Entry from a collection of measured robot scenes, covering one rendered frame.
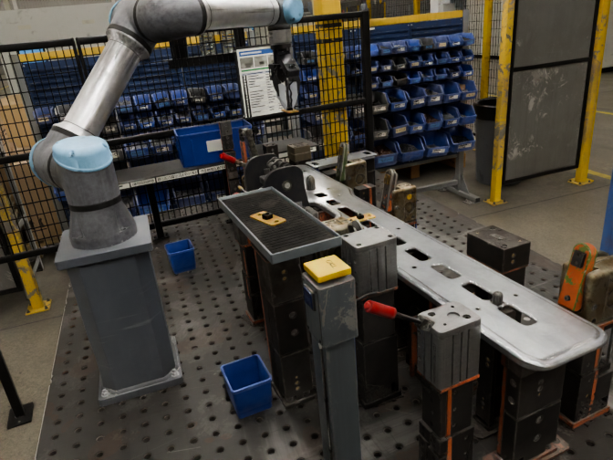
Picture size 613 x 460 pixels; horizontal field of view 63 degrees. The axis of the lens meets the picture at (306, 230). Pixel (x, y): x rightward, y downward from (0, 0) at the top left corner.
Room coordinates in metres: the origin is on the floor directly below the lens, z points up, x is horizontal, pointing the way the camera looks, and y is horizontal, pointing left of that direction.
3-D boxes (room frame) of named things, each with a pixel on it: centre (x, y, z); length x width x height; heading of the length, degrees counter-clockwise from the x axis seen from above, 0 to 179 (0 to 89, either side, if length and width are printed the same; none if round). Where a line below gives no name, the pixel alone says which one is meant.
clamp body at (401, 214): (1.43, -0.30, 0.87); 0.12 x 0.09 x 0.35; 112
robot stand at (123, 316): (1.11, 0.48, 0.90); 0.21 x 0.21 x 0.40; 18
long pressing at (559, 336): (1.29, -0.17, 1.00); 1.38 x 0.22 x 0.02; 22
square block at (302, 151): (2.04, 0.00, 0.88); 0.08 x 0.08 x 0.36; 22
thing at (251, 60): (2.29, 0.13, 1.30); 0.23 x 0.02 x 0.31; 112
